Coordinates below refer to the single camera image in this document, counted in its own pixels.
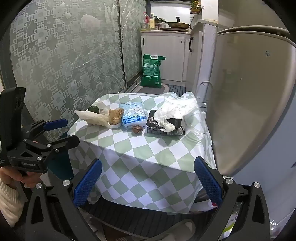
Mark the dark striped floor mat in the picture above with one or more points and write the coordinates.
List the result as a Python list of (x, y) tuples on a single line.
[(138, 220)]

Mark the green white checked tablecloth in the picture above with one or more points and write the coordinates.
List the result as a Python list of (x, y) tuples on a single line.
[(143, 157)]

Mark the person's left forearm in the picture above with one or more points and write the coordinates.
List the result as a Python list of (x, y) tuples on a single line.
[(8, 204)]

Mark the white kitchen cabinet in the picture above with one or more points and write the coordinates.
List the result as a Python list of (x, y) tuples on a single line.
[(164, 53)]

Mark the small white bowl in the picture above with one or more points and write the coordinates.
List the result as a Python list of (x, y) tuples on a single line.
[(114, 125)]

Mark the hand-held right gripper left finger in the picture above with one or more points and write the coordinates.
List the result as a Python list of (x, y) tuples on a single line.
[(87, 183)]

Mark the clear plastic bag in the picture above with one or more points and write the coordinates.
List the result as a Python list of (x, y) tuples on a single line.
[(200, 109)]

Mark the clear oil bottle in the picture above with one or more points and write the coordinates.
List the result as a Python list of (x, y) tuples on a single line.
[(145, 22)]

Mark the beige refrigerator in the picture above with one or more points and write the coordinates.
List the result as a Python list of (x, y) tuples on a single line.
[(249, 104)]

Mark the black food packet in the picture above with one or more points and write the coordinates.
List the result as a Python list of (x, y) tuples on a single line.
[(157, 128)]

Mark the ginger root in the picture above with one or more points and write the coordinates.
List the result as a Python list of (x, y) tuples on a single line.
[(115, 115)]

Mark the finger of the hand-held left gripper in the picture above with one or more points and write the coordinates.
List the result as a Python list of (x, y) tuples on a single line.
[(67, 141), (55, 124)]

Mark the patterned glass sliding door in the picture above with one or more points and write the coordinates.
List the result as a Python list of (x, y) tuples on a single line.
[(60, 58), (130, 41)]

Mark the light slipper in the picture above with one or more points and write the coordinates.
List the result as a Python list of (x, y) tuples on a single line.
[(180, 230)]

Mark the white wrapper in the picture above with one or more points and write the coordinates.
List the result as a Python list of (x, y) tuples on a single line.
[(92, 118)]

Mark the teal trash bin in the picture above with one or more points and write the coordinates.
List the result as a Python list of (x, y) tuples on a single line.
[(61, 164)]

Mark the frying pan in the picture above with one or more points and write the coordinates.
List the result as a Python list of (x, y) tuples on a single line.
[(178, 24)]

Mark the beige counter cabinet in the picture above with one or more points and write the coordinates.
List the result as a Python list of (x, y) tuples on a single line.
[(196, 58)]

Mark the white plastic bag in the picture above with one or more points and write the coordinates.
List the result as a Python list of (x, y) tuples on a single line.
[(175, 110)]

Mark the green rice bag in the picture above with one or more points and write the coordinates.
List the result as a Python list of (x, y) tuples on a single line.
[(151, 71)]

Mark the oval floor mat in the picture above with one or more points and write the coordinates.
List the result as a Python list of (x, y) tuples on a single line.
[(161, 90)]

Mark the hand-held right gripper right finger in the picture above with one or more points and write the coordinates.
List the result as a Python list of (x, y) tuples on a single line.
[(208, 182)]

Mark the yellow label bottle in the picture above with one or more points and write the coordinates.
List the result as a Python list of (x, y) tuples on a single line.
[(151, 22)]

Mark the white green packet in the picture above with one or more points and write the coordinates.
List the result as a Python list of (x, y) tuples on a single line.
[(231, 222)]

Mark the dark green vegetable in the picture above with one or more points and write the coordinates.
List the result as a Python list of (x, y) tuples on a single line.
[(93, 109)]

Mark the small brown scrap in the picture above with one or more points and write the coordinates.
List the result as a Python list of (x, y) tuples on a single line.
[(136, 129)]

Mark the person's left hand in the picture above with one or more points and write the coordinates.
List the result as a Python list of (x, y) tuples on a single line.
[(31, 179)]

